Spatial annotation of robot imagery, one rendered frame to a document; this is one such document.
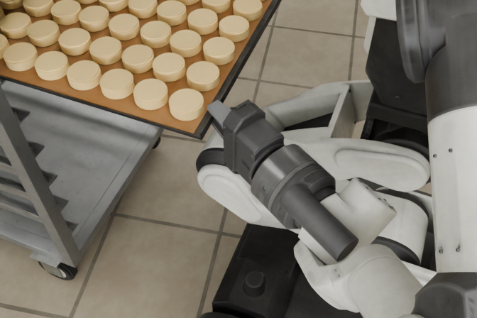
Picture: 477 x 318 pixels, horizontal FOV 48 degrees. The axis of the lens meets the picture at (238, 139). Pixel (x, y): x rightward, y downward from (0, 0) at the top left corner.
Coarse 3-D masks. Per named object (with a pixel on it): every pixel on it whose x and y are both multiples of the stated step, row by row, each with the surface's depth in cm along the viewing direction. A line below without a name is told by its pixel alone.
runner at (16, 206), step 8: (0, 200) 118; (8, 200) 121; (16, 200) 121; (8, 208) 119; (16, 208) 117; (24, 208) 120; (32, 208) 120; (32, 216) 117; (72, 224) 117; (72, 232) 116
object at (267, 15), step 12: (276, 0) 95; (264, 24) 88; (252, 36) 88; (252, 48) 86; (240, 60) 85; (240, 72) 83; (24, 84) 81; (228, 84) 79; (60, 96) 79; (216, 96) 79; (108, 108) 78; (144, 120) 76; (204, 120) 76; (180, 132) 75; (204, 132) 74
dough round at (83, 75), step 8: (80, 64) 81; (88, 64) 81; (96, 64) 81; (72, 72) 80; (80, 72) 80; (88, 72) 80; (96, 72) 80; (72, 80) 79; (80, 80) 79; (88, 80) 79; (96, 80) 80; (80, 88) 79; (88, 88) 80
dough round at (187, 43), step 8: (176, 32) 86; (184, 32) 86; (192, 32) 86; (176, 40) 84; (184, 40) 84; (192, 40) 84; (200, 40) 85; (176, 48) 84; (184, 48) 83; (192, 48) 84; (200, 48) 85; (184, 56) 84
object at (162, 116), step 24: (168, 0) 95; (72, 24) 90; (144, 24) 90; (48, 48) 86; (168, 48) 86; (240, 48) 86; (0, 72) 82; (24, 72) 82; (144, 72) 83; (72, 96) 79; (96, 96) 79; (168, 96) 79; (168, 120) 76; (192, 120) 76
